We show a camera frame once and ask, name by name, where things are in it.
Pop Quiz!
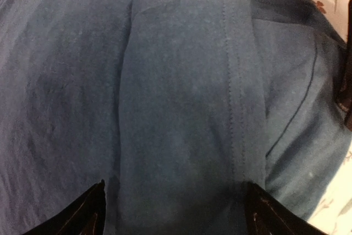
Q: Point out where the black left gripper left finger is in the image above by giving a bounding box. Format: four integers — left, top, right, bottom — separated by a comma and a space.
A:
24, 181, 106, 235

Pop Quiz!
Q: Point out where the grey blue garment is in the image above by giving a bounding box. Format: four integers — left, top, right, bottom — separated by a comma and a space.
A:
1, 0, 351, 234

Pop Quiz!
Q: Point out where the floral patterned table cloth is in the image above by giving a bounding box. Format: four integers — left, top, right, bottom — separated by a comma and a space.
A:
309, 0, 351, 234

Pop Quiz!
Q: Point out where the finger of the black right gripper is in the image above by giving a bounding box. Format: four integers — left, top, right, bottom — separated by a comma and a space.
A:
335, 0, 351, 130

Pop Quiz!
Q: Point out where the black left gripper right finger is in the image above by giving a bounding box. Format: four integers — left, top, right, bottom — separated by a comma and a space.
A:
245, 182, 322, 235

